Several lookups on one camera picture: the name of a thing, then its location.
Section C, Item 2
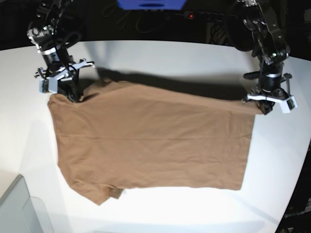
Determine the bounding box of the translucent plastic bin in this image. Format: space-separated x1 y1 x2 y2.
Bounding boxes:
0 175 55 233

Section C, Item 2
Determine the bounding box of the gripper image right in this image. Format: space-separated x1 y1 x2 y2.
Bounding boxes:
242 72 292 115

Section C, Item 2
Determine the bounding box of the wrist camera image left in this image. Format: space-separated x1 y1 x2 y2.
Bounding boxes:
39 78 50 94

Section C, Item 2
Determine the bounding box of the blue box at top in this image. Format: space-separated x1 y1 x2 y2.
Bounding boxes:
117 0 186 10

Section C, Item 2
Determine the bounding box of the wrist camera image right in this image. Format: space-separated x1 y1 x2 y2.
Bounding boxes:
282 96 298 114

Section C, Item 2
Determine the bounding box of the black power strip red light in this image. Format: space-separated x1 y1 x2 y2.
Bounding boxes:
183 11 225 22

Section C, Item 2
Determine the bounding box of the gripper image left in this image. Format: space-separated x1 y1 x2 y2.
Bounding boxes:
35 47 94 103

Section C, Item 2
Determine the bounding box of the brown t-shirt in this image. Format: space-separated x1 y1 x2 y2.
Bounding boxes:
48 81 259 205

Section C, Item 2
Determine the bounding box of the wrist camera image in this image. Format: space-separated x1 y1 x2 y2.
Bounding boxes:
39 78 50 94
282 96 298 114

